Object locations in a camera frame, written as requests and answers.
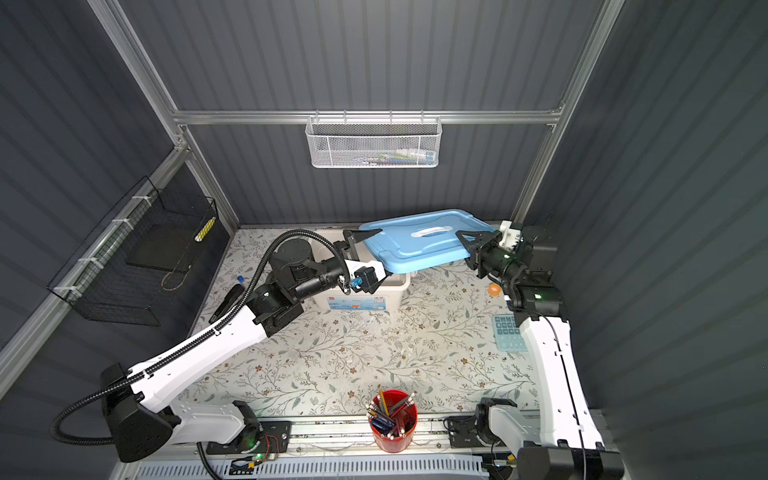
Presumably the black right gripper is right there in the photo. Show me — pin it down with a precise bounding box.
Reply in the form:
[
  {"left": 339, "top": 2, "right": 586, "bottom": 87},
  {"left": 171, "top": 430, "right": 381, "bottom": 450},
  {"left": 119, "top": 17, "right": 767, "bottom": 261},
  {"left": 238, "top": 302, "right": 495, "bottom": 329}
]
[{"left": 456, "top": 229, "right": 521, "bottom": 286}]

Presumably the teal calculator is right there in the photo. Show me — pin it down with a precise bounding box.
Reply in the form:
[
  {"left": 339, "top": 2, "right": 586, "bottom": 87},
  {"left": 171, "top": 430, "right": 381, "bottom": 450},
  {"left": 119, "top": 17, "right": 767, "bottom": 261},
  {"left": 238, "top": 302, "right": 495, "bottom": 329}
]
[{"left": 492, "top": 313, "right": 527, "bottom": 353}]

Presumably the black wire side basket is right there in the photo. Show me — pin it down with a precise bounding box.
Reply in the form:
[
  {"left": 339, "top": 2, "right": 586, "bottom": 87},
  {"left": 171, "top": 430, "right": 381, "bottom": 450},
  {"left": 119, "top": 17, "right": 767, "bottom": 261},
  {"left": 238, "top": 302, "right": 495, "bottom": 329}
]
[{"left": 48, "top": 182, "right": 218, "bottom": 327}]

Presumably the white plastic storage bin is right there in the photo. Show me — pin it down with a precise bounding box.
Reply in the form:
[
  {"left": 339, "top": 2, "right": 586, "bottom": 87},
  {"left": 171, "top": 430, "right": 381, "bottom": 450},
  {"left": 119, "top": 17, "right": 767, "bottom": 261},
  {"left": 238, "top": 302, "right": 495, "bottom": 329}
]
[{"left": 310, "top": 228, "right": 411, "bottom": 313}]

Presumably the black stapler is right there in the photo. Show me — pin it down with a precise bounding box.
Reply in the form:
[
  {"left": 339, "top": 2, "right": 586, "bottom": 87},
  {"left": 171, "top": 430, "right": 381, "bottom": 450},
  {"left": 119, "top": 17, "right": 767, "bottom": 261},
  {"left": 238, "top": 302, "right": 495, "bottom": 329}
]
[{"left": 209, "top": 283, "right": 245, "bottom": 324}]

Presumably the red pencil cup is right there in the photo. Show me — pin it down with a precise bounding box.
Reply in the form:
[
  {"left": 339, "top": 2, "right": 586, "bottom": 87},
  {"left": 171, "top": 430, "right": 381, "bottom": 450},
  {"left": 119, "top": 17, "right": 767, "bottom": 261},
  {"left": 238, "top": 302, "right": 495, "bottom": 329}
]
[{"left": 367, "top": 389, "right": 418, "bottom": 454}]

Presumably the white wire wall basket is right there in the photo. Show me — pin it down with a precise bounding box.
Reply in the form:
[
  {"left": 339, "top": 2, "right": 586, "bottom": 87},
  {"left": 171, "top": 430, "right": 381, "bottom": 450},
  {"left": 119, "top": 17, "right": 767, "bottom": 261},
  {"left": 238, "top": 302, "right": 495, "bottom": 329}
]
[{"left": 305, "top": 118, "right": 443, "bottom": 169}]

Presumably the yellow item in basket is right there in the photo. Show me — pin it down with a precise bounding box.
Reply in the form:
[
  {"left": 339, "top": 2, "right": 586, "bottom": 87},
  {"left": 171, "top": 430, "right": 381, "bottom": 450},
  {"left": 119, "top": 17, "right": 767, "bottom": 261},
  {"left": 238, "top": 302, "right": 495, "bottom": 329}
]
[{"left": 194, "top": 216, "right": 217, "bottom": 243}]

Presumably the blue plastic bin lid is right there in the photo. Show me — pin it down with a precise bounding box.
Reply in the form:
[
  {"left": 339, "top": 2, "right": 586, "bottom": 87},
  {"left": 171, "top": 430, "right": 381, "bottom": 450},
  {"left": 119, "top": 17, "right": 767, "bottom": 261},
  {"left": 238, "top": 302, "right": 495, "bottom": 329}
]
[{"left": 359, "top": 209, "right": 495, "bottom": 274}]

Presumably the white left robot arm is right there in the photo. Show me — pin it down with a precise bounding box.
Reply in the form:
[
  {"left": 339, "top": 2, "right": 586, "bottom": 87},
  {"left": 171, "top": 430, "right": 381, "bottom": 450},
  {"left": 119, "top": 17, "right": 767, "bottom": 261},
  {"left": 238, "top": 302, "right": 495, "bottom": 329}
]
[{"left": 49, "top": 229, "right": 390, "bottom": 463}]

